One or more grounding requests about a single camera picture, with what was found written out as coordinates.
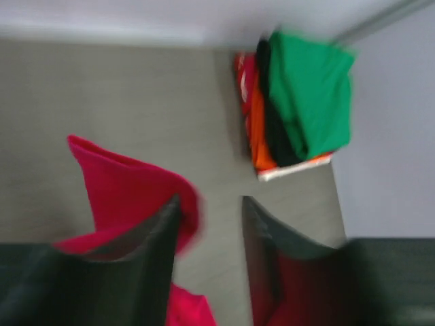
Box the white folded t-shirt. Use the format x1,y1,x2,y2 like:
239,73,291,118
257,153,333,182

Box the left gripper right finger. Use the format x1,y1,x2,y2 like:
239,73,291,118
241,196,434,325

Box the black folded t-shirt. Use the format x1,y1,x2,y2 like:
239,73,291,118
256,39,302,167

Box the red folded t-shirt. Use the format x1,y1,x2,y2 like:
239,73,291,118
234,52,256,138

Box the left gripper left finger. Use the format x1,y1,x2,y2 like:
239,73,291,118
1,196,180,325

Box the right aluminium corner post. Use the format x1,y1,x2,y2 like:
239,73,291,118
332,0,434,45

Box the crimson red t-shirt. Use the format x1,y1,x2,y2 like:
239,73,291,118
57,135,215,325

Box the orange folded t-shirt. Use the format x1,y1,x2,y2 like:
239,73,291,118
249,73,332,173

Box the green folded t-shirt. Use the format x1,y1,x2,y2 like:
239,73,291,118
268,31,355,160

